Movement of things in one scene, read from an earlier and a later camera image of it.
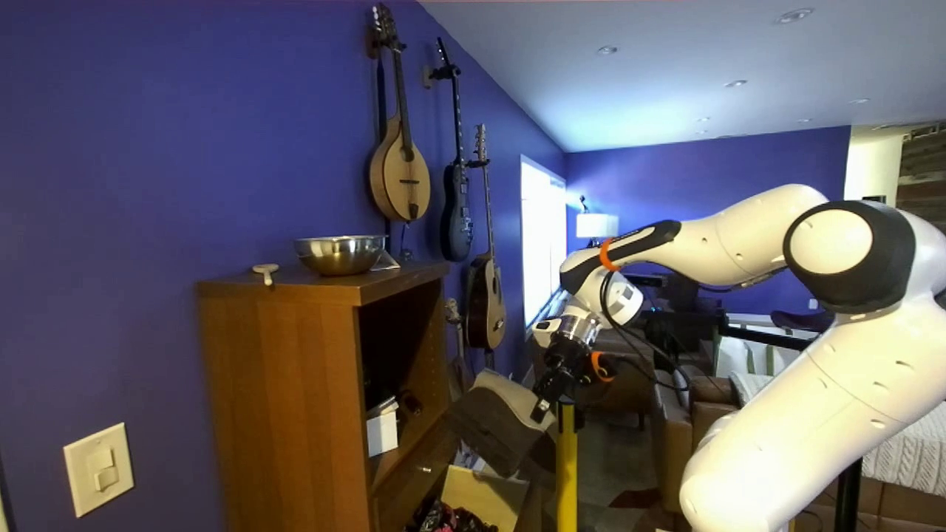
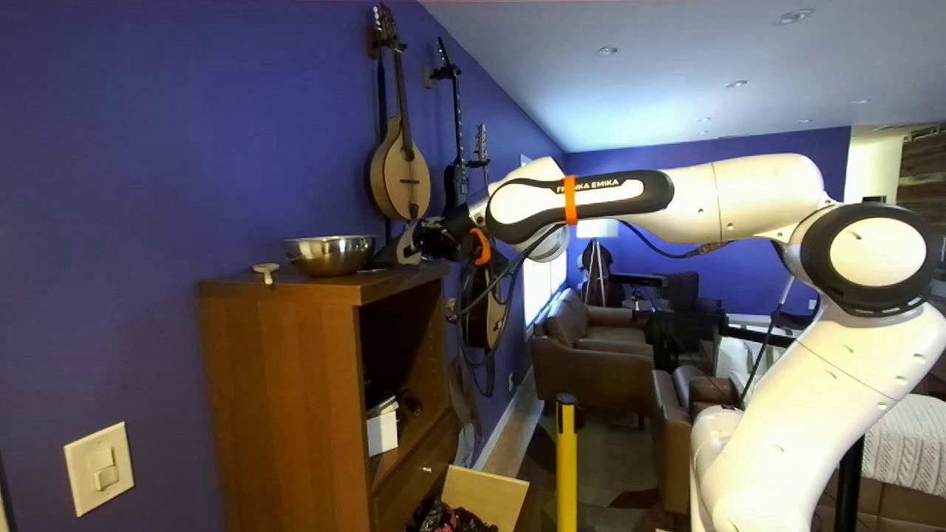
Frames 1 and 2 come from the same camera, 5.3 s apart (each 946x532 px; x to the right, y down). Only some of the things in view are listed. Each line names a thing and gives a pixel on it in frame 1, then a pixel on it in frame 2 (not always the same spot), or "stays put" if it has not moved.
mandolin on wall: (398, 175) stays put
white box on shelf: (383, 431) stays put
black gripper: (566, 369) -> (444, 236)
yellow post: (566, 472) stays put
